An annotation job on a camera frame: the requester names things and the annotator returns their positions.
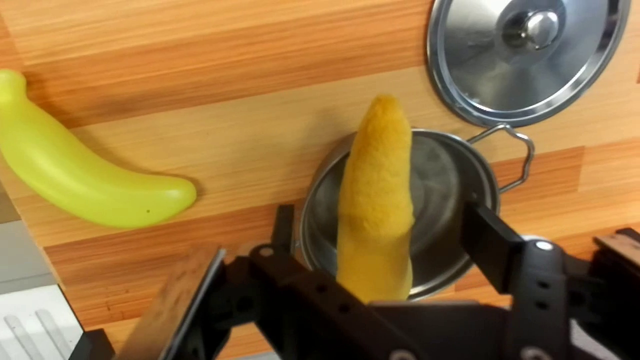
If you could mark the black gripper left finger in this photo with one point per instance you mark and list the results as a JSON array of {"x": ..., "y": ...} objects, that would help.
[{"x": 283, "y": 230}]

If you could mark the yellow-green banana toy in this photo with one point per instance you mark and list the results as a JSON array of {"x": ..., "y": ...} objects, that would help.
[{"x": 81, "y": 181}]

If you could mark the round steel pot lid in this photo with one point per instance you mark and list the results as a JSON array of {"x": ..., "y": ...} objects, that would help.
[{"x": 527, "y": 56}]

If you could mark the wooden counter board with pot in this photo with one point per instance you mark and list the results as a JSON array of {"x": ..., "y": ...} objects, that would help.
[{"x": 233, "y": 86}]

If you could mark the small steel toy pot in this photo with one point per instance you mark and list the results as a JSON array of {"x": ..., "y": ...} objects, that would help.
[{"x": 442, "y": 193}]

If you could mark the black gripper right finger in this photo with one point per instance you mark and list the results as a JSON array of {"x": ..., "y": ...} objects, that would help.
[{"x": 490, "y": 242}]

